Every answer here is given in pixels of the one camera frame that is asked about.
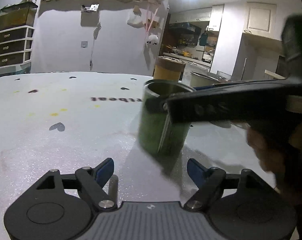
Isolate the person's right hand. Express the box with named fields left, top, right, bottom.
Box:
left=246, top=122, right=302, bottom=196

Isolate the white plush toy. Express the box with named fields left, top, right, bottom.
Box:
left=146, top=34, right=159, bottom=46

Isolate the green metal cup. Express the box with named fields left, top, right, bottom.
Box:
left=138, top=79, right=195, bottom=156

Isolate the white plastic drawer unit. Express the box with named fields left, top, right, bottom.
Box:
left=0, top=25, right=35, bottom=68

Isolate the silver steel cup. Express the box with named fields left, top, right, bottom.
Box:
left=190, top=72, right=220, bottom=88

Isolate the white plastic bag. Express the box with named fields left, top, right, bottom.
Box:
left=127, top=11, right=144, bottom=28

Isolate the white wall socket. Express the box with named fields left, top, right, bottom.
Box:
left=81, top=41, right=88, bottom=48

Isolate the brown bamboo cup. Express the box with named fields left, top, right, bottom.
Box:
left=153, top=56, right=186, bottom=82

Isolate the glass fish tank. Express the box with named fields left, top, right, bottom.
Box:
left=0, top=2, right=38, bottom=31

